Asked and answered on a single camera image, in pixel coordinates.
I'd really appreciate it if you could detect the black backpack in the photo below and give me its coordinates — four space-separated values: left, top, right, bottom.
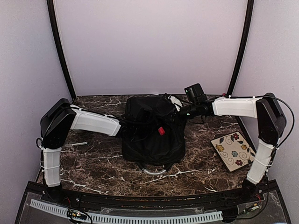
121 94 186 170

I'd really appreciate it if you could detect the pink cap black marker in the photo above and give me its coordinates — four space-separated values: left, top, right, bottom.
158 126 165 136

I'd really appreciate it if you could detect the green tip white pen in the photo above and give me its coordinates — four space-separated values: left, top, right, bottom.
65 142 87 147

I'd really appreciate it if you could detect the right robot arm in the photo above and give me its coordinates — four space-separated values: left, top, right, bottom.
168 84 295 203

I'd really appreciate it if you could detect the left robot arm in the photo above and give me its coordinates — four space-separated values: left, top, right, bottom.
36 98 149 203

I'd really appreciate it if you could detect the floral ceramic tile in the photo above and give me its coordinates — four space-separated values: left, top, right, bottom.
211 132 256 172

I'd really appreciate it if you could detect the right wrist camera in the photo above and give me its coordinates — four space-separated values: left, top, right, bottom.
168 95 183 112

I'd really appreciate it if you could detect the white slotted cable duct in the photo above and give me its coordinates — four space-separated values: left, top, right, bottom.
29 199 223 224

